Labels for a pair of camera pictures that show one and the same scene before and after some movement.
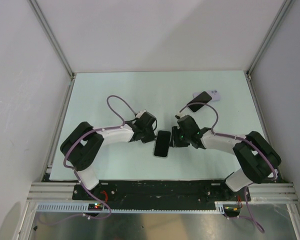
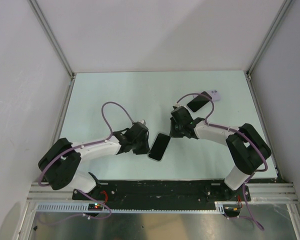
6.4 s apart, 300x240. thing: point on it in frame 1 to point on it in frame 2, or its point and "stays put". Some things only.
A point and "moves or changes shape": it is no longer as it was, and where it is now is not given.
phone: [162, 144] moves or changes shape
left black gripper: [151, 138] to [145, 149]
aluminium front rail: [259, 192] stays put
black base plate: [162, 191] stays put
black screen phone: [162, 146] moves or changes shape
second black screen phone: [203, 97] stays put
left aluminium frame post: [51, 37] stays put
